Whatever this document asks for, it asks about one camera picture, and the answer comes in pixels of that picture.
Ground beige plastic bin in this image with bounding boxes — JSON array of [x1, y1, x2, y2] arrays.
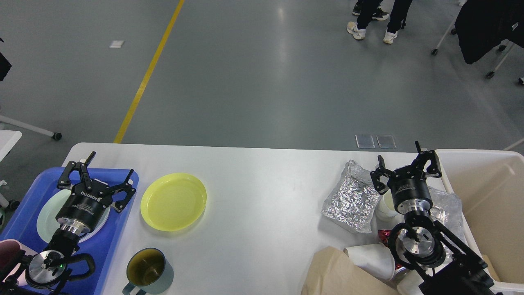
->
[[436, 149, 524, 295]]

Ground black jacket on chair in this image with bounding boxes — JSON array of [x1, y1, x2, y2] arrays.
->
[[447, 0, 523, 79]]

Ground small white cup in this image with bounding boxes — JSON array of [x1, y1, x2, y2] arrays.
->
[[375, 191, 399, 221]]

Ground yellow plastic plate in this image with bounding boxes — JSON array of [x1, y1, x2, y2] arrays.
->
[[140, 172, 208, 232]]

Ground pink mug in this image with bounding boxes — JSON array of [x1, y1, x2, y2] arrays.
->
[[0, 239, 37, 286]]

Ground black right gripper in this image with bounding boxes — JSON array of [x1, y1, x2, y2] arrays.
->
[[370, 141, 443, 216]]

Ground crumpled clear plastic wrap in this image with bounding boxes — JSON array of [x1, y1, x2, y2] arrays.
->
[[429, 186, 467, 243]]

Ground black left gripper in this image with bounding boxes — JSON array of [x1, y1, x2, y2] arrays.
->
[[55, 151, 136, 236]]

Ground white side table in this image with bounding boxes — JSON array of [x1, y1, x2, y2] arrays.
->
[[0, 115, 62, 161]]

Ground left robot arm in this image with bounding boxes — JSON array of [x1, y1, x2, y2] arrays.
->
[[1, 152, 136, 295]]

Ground blue plastic tray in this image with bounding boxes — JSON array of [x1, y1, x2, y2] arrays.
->
[[1, 162, 139, 295]]

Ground floor plate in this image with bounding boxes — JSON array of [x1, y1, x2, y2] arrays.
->
[[376, 134, 397, 149], [355, 134, 375, 149]]

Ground person in white sneakers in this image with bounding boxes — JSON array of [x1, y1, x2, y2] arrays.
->
[[346, 0, 412, 45]]

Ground silver foil bag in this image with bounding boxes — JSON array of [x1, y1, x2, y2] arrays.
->
[[321, 160, 381, 234]]

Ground right floor plate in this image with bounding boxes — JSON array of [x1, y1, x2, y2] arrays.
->
[[376, 134, 397, 149]]

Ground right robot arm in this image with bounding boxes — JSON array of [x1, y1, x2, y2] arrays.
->
[[370, 141, 494, 295]]

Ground person in black sneakers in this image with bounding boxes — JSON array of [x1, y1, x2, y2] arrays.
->
[[352, 0, 390, 21]]

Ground teal mug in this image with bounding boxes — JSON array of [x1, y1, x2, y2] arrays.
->
[[122, 247, 174, 295]]

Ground pale green plate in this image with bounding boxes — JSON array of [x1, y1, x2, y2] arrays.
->
[[37, 189, 110, 243]]

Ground left floor plate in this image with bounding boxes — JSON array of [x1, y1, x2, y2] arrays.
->
[[355, 134, 375, 149]]

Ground brown paper bag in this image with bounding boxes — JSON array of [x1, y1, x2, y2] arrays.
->
[[301, 246, 399, 295]]

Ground white paper cup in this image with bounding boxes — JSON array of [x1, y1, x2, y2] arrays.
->
[[343, 243, 395, 281]]

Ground red snack wrapper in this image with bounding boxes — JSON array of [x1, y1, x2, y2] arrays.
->
[[377, 229, 395, 247]]

